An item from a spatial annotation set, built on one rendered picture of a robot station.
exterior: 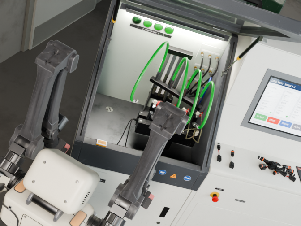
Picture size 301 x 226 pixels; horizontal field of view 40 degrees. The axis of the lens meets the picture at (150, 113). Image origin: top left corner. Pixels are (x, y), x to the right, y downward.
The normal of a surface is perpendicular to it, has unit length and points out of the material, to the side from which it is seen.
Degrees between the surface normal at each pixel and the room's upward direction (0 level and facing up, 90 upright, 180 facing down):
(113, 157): 90
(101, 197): 90
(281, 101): 76
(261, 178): 0
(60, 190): 48
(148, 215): 90
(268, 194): 90
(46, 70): 80
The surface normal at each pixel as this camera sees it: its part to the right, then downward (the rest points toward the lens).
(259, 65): 0.03, 0.47
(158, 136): -0.35, 0.39
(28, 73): 0.30, -0.71
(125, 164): -0.04, 0.66
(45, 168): -0.10, -0.10
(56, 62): 0.20, -0.57
